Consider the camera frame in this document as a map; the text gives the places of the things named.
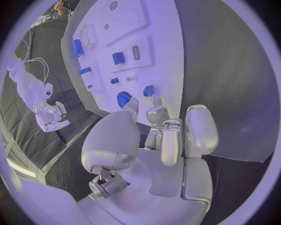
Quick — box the blue fat cylinder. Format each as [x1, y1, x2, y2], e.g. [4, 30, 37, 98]
[71, 39, 84, 58]

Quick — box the person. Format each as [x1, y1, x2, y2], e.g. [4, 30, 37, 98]
[52, 0, 81, 17]

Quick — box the blue plug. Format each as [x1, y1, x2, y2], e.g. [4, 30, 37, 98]
[143, 85, 155, 97]

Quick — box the blue gear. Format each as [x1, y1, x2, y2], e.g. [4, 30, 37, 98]
[116, 91, 133, 109]

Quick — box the glowing light bar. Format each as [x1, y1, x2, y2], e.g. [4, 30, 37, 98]
[6, 157, 37, 178]

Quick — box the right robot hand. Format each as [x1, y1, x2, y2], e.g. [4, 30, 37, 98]
[32, 101, 72, 133]

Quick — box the white cable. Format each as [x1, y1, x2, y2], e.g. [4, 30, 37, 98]
[24, 57, 49, 84]
[21, 29, 32, 60]

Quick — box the white task board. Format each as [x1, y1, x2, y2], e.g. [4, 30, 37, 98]
[60, 0, 185, 128]

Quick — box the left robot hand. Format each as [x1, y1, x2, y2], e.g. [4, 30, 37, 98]
[76, 97, 220, 225]

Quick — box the blue block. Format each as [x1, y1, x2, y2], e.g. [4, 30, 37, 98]
[111, 51, 126, 65]

